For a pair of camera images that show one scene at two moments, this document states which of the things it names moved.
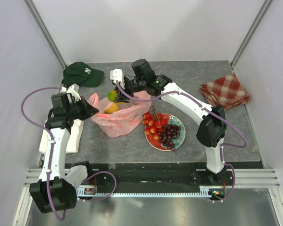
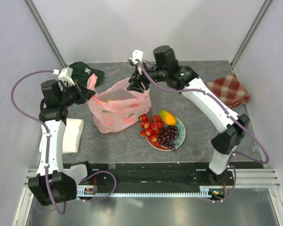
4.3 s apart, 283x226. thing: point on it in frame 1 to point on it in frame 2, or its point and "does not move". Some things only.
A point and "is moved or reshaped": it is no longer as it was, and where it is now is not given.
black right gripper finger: [120, 97] to [138, 83]
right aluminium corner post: [264, 7] does not move
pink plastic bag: [129, 116] is moved or reshaped
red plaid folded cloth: [226, 91] does not move
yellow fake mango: [112, 95] to [167, 117]
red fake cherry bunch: [153, 122] is moved or reshaped
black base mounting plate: [162, 174] does not move
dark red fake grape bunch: [167, 133] does not move
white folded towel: [72, 141] does not move
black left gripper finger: [89, 110] to [84, 94]
